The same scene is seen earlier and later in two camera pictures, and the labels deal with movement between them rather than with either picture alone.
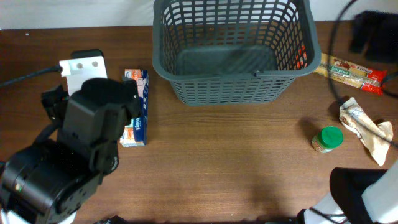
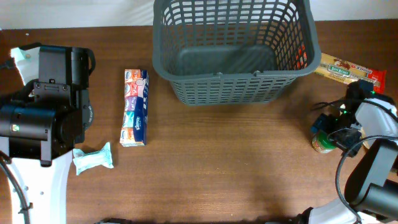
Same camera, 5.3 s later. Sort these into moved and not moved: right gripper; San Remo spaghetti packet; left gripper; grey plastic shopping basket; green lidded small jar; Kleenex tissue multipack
Moved: right gripper; left gripper
Not moved: San Remo spaghetti packet; Kleenex tissue multipack; green lidded small jar; grey plastic shopping basket
